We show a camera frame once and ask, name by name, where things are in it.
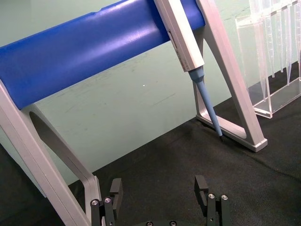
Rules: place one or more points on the clear acrylic tip rack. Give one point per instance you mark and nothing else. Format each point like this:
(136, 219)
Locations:
(279, 99)

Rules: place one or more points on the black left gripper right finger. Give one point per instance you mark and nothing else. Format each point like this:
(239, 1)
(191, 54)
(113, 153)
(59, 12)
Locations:
(201, 186)

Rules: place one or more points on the black table cloth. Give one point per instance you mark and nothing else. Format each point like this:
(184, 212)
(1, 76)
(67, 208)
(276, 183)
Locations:
(164, 179)

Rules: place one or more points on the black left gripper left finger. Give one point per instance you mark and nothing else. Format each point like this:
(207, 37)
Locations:
(116, 188)

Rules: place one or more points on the grey stand with blue bar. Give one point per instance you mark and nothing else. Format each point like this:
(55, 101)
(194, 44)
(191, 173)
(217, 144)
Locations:
(70, 51)

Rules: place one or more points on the white pipette with blue shaft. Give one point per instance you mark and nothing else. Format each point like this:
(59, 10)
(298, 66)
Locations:
(183, 40)

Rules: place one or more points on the slim clear pipette tip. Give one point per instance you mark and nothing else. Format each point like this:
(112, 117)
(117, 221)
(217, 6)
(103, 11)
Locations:
(282, 42)
(289, 47)
(271, 47)

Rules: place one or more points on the pale green wall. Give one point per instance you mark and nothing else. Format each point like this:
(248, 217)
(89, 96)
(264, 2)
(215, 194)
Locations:
(122, 99)

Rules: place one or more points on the large clear pipette tip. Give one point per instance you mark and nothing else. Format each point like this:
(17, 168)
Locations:
(259, 47)

